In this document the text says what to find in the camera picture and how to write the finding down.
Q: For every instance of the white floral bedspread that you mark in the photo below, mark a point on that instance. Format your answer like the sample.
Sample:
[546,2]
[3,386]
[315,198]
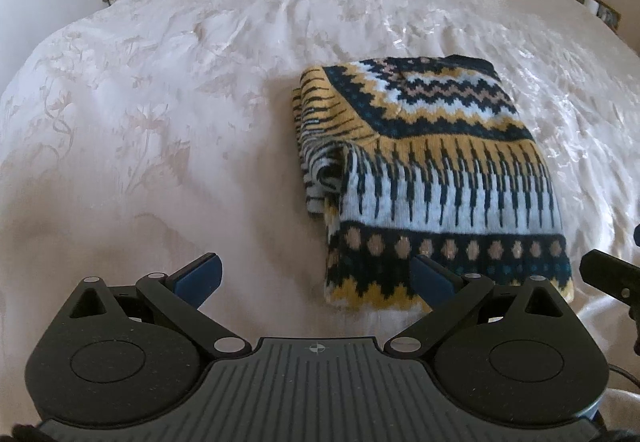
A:
[150,121]

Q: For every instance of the patterned knit sweater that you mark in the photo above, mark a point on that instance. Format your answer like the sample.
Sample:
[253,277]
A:
[440,161]

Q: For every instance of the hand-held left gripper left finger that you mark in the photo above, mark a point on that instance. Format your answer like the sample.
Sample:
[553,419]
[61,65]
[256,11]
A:
[200,279]

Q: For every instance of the gold photo frame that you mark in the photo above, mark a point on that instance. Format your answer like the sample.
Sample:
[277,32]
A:
[608,14]

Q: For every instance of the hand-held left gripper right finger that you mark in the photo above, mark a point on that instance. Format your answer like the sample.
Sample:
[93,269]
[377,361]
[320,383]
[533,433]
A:
[430,286]

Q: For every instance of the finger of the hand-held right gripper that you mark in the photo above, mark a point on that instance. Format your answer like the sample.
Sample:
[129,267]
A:
[607,274]

